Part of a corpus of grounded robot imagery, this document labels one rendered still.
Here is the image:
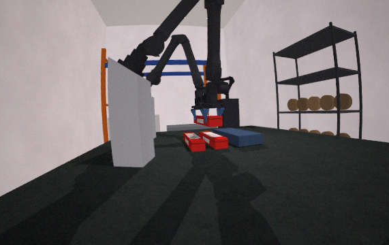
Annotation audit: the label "blue rectangular platform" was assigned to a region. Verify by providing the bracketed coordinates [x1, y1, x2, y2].
[213, 128, 263, 148]

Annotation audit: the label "red box with white label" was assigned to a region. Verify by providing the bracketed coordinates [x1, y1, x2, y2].
[199, 131, 228, 150]
[193, 115, 223, 127]
[183, 132, 206, 152]

